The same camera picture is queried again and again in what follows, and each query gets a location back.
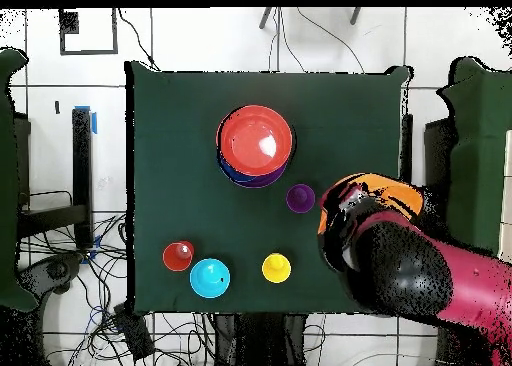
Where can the orange-red plastic cup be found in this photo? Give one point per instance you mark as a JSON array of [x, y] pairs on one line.
[[174, 258]]

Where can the large purple plastic bowl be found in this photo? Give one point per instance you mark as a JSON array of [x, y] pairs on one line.
[[268, 180]]

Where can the white boxes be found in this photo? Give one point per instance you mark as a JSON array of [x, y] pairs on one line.
[[507, 202]]

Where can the orange shallow plastic bowl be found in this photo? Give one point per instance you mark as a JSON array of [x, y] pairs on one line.
[[248, 142]]

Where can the large yellow plastic bowl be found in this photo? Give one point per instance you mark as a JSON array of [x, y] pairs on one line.
[[404, 192]]

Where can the yellow plastic cup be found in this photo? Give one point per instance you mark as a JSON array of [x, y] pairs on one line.
[[276, 268]]

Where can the grey tripod leg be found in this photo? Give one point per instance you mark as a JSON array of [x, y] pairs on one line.
[[355, 17], [266, 18]]

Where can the black pedestal leg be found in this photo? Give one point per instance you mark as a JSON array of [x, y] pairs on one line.
[[56, 270]]

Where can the blue tape strip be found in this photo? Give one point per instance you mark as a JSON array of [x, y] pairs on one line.
[[94, 122]]

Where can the green cloth side table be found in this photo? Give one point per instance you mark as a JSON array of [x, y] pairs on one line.
[[8, 182], [480, 162]]

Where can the black power strip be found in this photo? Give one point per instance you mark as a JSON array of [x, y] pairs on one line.
[[134, 334]]

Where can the purple plastic cup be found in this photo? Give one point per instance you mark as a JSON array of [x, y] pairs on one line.
[[300, 198]]

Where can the dark green tablecloth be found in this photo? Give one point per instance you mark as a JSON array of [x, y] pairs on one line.
[[180, 102]]

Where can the black square frame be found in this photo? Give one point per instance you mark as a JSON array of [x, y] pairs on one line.
[[88, 52]]

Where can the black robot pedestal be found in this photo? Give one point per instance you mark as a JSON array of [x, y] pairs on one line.
[[260, 342]]

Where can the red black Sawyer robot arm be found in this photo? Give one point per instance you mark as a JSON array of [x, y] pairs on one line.
[[404, 270]]

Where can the small cyan plastic bowl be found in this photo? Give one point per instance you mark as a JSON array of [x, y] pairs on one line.
[[208, 280]]

